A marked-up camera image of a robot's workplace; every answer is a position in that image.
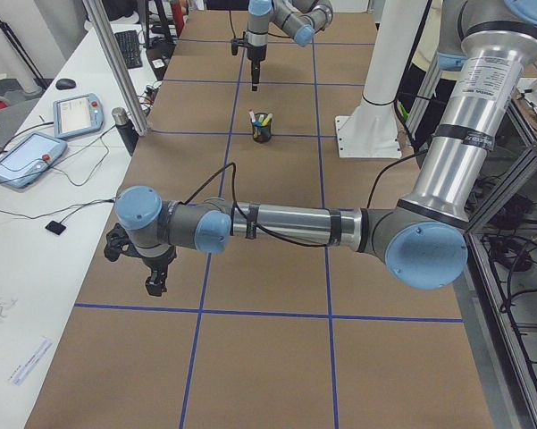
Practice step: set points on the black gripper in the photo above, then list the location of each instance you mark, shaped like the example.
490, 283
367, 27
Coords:
159, 261
255, 54

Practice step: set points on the red capped white marker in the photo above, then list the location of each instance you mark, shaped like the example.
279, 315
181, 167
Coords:
252, 116

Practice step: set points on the blue marker pen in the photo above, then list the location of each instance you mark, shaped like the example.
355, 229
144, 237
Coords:
260, 119

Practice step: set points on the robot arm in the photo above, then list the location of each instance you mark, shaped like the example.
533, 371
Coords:
264, 152
299, 21

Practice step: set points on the yellow highlighter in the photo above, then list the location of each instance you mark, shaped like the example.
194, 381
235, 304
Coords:
267, 119

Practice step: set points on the black mesh pen cup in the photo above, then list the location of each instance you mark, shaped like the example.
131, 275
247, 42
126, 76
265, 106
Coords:
262, 134

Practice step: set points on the small black square pad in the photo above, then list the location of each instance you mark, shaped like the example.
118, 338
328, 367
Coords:
55, 227

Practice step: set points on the white paper label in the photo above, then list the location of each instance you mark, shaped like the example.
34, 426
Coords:
23, 370

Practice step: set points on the black keyboard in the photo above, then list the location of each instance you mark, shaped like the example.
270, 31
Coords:
129, 46

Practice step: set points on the dark water bottle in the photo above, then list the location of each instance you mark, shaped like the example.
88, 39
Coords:
126, 129

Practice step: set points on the lower teach pendant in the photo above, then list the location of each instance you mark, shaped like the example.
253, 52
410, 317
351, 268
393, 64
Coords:
24, 163

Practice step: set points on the teach pendant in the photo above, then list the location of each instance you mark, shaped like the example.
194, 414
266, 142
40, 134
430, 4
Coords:
24, 163
77, 115

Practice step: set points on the upper teach pendant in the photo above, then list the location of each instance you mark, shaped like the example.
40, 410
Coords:
77, 115

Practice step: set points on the black computer mouse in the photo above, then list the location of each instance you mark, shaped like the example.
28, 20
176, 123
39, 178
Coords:
65, 84

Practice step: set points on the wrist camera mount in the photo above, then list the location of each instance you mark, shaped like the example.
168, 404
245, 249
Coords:
118, 243
237, 44

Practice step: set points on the white camera stand base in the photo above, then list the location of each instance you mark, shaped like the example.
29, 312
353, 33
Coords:
371, 130

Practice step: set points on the aluminium frame post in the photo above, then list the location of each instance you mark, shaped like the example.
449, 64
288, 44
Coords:
98, 17

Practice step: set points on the aluminium side frame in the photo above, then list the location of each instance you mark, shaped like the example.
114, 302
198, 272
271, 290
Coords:
502, 236

